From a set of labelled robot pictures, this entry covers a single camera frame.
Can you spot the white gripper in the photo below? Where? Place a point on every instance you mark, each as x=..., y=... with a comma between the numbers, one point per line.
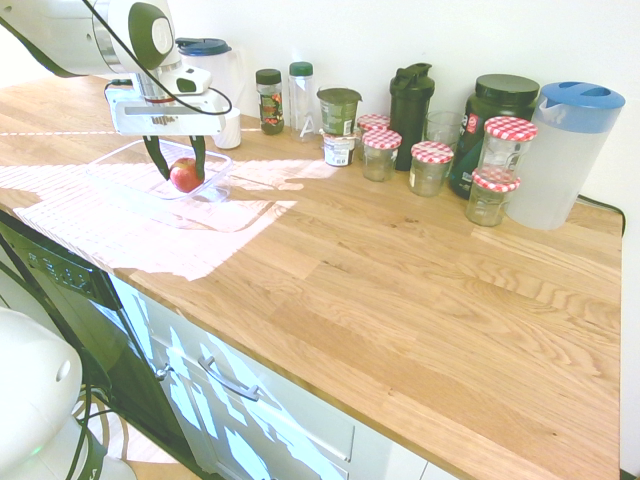
x=170, y=117

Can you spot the red apple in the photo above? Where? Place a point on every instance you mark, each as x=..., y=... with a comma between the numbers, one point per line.
x=184, y=176

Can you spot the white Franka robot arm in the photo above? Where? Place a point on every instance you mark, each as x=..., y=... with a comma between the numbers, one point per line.
x=75, y=45

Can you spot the clear plastic rectangular container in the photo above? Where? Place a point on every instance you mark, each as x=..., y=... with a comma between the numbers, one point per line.
x=125, y=165

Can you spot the white ribbed mug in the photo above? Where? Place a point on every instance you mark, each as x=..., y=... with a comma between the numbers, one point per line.
x=229, y=132

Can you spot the coffee jar with dark lid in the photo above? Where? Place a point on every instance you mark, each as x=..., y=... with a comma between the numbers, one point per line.
x=270, y=105

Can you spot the clear jar with blue lid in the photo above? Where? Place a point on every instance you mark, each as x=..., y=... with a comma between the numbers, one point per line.
x=202, y=47

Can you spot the clear bottle with green lid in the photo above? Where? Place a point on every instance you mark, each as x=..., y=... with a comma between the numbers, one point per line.
x=301, y=85

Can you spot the black dishwasher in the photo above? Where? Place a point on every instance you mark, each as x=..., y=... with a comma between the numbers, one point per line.
x=65, y=272

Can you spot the white yogurt cup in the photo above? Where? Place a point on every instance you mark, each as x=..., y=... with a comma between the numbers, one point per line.
x=340, y=150

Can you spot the green plastic tub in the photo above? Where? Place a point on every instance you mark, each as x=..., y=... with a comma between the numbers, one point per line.
x=339, y=111

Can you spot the glass jar red checked lid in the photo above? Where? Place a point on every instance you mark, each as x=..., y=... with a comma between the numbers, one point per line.
x=507, y=147
x=373, y=121
x=490, y=202
x=381, y=157
x=430, y=170

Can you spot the metal cabinet knob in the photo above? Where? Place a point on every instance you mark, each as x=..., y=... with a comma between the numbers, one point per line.
x=163, y=372

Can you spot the black shaker bottle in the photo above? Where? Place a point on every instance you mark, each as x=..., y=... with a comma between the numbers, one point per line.
x=410, y=115

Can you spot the clear glass tumbler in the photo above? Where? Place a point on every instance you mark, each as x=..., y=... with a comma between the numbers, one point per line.
x=442, y=129

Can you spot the dark Vega protein tub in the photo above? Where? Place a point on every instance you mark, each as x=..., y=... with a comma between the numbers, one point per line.
x=500, y=97

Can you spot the translucent pitcher with blue lid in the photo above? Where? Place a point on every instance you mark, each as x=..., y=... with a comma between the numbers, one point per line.
x=560, y=160

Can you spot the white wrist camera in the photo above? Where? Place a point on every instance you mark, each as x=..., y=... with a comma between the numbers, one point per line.
x=187, y=82

